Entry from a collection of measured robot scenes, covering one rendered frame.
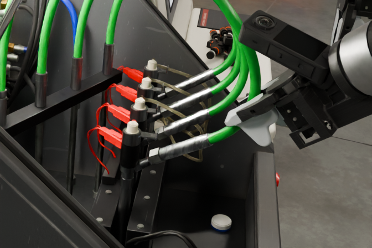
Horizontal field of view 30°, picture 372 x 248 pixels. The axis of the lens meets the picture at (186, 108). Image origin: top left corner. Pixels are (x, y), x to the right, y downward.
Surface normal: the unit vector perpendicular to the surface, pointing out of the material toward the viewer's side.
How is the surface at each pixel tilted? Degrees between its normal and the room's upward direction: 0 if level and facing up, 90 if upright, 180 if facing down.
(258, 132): 101
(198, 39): 0
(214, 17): 0
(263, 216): 0
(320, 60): 17
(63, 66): 90
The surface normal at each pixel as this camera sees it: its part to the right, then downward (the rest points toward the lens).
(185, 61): -0.07, 0.44
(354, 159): 0.13, -0.88
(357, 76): -0.54, 0.54
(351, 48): -0.82, -0.22
